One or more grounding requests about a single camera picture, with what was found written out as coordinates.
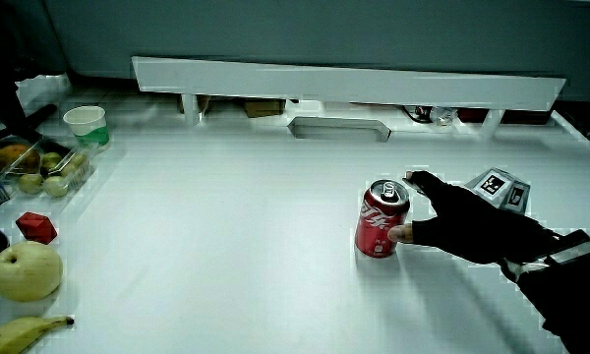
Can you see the yellow pear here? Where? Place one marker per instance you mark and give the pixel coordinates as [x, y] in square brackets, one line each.
[25, 273]

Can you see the brown cardboard box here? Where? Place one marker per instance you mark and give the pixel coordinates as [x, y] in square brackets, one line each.
[264, 108]

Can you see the red faceted block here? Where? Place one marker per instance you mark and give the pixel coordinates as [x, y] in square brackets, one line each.
[36, 227]

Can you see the person's right hand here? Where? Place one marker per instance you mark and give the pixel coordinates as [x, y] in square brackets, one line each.
[467, 226]

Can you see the black stand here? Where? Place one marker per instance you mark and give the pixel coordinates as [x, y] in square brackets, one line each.
[5, 74]

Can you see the clear plastic fruit tray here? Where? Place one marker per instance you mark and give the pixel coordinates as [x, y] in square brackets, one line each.
[81, 174]

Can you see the yellow banana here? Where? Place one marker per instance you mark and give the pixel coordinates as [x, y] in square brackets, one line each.
[15, 334]

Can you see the white desk shelf riser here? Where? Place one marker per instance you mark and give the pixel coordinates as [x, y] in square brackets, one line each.
[324, 83]

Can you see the orange fruit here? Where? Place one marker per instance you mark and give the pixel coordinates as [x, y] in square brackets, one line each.
[12, 157]

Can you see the red cola can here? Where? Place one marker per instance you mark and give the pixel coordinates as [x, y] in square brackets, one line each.
[376, 226]

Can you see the clear plastic wrapper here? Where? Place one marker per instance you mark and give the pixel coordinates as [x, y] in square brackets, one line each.
[443, 115]

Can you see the small green fruit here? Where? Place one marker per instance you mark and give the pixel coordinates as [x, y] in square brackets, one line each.
[30, 183]
[50, 160]
[75, 164]
[55, 187]

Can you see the white and green paper cup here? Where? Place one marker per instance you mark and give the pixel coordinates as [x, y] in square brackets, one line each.
[86, 123]

